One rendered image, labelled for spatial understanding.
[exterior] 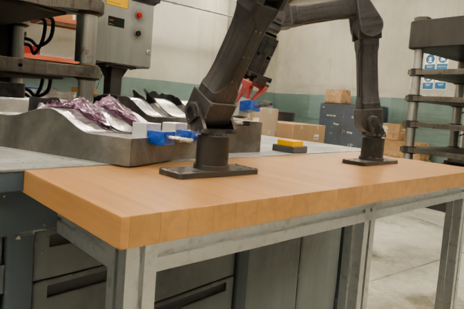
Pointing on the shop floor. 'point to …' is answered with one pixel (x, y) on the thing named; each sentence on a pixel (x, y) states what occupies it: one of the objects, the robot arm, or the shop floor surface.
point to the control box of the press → (118, 34)
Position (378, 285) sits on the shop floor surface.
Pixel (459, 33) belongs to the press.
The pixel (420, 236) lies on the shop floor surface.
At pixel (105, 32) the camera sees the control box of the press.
